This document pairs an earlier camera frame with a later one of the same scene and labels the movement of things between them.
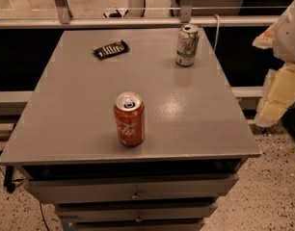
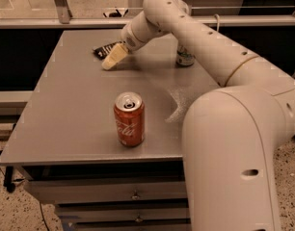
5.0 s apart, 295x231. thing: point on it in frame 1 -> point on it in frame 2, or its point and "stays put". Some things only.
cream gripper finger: (266, 39) -> (119, 52)
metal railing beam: (135, 22) stays put
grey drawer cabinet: (131, 130) stays put
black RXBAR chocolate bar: (111, 50) stays put
